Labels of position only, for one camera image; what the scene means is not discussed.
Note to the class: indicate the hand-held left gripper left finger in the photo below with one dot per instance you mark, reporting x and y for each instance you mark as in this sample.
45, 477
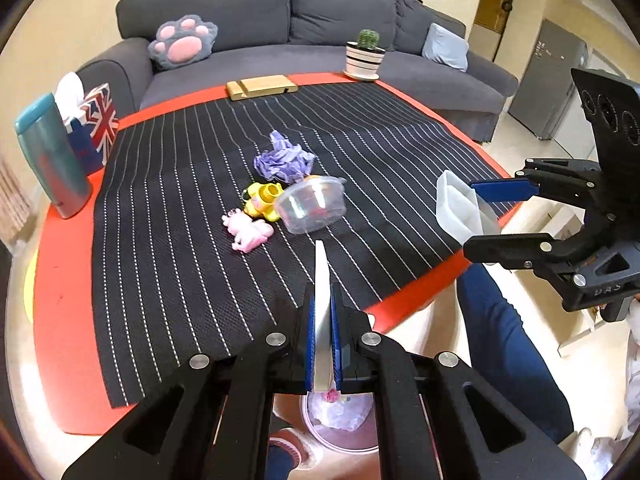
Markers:
311, 340

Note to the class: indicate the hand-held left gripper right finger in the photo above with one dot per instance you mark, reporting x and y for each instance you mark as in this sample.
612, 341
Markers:
337, 340

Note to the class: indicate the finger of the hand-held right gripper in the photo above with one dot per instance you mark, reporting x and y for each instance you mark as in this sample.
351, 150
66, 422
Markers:
505, 250
500, 190

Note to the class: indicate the white plastic lid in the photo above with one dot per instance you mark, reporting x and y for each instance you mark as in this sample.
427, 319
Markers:
320, 310

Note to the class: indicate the white plastic bag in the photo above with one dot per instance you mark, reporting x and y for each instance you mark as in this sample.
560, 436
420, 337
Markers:
457, 210

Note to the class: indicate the round metal waste bin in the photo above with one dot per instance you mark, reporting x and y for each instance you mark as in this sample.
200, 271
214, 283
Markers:
345, 435

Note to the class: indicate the pink pig toy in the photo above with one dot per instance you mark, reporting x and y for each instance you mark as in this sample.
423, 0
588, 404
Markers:
247, 232

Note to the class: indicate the clear round plastic container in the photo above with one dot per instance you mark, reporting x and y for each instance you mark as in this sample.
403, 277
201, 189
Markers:
310, 205

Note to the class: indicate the yellow plastic toy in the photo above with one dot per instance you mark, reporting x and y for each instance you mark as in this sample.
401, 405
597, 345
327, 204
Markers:
262, 202

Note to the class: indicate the purple paper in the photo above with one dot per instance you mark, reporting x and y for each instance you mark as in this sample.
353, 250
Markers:
282, 160

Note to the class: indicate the grey refrigerator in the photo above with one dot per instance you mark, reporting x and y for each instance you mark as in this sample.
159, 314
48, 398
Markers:
545, 80

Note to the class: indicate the person's blue trouser leg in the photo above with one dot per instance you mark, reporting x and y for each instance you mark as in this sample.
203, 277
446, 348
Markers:
500, 335

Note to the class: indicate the pink slipper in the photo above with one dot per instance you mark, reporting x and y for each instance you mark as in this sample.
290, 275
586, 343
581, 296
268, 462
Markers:
292, 447

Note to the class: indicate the light blue cushion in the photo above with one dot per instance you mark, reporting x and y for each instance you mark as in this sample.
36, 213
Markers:
445, 47

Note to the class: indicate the white pot saucer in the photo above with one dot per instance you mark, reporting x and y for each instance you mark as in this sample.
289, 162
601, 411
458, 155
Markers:
372, 78

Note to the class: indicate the cactus in striped pot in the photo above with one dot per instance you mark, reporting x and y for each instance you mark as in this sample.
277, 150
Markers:
364, 60

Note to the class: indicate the black white-striped table mat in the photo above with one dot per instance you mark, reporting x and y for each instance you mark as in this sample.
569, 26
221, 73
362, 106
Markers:
200, 185

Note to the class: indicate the white patterned clothing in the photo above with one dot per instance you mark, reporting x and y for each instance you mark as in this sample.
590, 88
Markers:
600, 452

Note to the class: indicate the dark grey sofa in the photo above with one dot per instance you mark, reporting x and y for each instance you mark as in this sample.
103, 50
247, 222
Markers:
300, 60

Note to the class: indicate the red table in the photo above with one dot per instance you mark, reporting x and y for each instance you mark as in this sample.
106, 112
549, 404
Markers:
60, 310

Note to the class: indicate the wooden phone stand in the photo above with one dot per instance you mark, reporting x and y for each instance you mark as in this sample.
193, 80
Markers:
260, 87

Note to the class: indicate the yellow round floor object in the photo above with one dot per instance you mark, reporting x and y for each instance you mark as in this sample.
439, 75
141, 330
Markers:
29, 290

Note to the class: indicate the flag print tissue box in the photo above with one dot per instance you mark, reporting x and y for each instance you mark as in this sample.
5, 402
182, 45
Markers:
95, 130

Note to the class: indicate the teal bottle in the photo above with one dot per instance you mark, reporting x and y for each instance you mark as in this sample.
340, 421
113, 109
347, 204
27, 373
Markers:
52, 160

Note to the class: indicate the grey pink paw cushion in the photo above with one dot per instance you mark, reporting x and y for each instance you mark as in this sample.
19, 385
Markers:
182, 42

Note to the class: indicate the white tissue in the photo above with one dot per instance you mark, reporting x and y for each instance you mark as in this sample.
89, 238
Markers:
67, 92

